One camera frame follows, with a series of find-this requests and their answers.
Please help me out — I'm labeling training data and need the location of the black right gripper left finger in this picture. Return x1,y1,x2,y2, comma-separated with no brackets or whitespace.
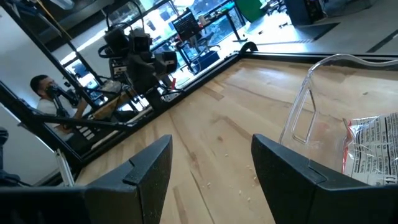
0,134,174,224

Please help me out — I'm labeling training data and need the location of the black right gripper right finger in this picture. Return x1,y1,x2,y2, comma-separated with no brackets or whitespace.
251,133,398,224

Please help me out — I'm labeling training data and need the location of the red-orange spicy noodle pack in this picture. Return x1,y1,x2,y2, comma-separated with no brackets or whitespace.
341,112,398,187

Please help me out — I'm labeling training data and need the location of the black panel screen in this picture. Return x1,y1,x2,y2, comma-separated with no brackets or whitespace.
171,8,202,42

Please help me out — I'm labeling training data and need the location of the clear plastic bin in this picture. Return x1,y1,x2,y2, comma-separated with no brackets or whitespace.
278,53,398,175

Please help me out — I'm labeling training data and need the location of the white metal strip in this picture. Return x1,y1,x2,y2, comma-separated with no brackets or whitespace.
55,148,76,187

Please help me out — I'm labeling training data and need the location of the black rig strut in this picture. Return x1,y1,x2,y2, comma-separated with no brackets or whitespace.
0,80,84,167
2,1,105,110

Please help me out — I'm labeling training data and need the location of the black leg desk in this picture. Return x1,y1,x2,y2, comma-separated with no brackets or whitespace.
174,1,248,68

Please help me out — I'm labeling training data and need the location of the person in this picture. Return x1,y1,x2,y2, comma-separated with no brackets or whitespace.
29,73,88,141

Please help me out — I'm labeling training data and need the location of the green object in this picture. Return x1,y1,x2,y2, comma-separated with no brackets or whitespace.
234,0,268,23

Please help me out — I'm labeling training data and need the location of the black computer tower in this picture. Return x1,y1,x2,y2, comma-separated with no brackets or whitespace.
284,0,326,26

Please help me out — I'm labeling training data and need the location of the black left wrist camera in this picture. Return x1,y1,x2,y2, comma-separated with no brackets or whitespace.
132,28,154,53

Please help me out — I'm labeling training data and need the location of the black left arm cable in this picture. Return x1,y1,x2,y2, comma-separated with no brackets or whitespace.
105,0,147,32

